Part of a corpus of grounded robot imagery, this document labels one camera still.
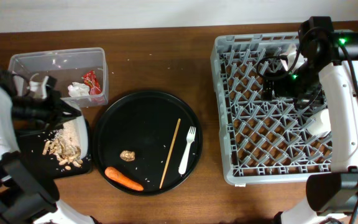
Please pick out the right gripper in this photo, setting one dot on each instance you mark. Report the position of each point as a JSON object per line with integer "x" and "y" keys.
{"x": 281, "y": 91}

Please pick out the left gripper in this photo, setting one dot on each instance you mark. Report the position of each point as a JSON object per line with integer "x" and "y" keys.
{"x": 63, "y": 109}

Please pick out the white tissue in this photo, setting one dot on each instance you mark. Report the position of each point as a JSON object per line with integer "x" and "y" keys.
{"x": 78, "y": 89}

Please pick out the rice and peanut scraps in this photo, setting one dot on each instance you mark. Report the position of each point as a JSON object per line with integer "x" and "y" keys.
{"x": 65, "y": 147}

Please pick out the red snack wrapper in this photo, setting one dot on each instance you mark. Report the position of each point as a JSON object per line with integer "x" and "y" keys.
{"x": 92, "y": 82}

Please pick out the small white bowl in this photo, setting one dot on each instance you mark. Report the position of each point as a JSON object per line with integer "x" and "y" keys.
{"x": 319, "y": 124}

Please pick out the brown walnut piece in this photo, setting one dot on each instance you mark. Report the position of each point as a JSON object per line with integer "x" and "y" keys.
{"x": 127, "y": 156}

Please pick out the orange carrot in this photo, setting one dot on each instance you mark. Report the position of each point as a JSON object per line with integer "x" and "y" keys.
{"x": 120, "y": 178}

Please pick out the wooden chopstick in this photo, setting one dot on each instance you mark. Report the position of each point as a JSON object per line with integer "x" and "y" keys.
{"x": 170, "y": 153}

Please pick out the white plastic fork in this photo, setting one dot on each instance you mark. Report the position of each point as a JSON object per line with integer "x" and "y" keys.
{"x": 190, "y": 138}

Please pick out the grey plate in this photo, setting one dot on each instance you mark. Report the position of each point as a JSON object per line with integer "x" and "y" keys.
{"x": 78, "y": 128}

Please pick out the white saucer plate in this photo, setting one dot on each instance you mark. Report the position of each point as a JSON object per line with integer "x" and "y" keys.
{"x": 290, "y": 56}

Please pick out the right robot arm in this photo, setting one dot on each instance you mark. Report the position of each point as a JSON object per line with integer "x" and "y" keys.
{"x": 325, "y": 66}

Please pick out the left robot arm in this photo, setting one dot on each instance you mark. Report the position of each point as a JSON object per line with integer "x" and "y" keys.
{"x": 27, "y": 193}

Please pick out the grey dishwasher rack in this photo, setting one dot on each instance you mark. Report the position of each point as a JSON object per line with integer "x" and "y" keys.
{"x": 261, "y": 141}

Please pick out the clear plastic bin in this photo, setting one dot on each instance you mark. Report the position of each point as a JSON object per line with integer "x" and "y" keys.
{"x": 66, "y": 66}

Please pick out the black rectangular tray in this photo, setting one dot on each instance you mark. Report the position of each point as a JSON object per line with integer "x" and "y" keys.
{"x": 32, "y": 147}

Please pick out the round black tray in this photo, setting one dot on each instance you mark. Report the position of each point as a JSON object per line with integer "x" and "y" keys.
{"x": 144, "y": 122}

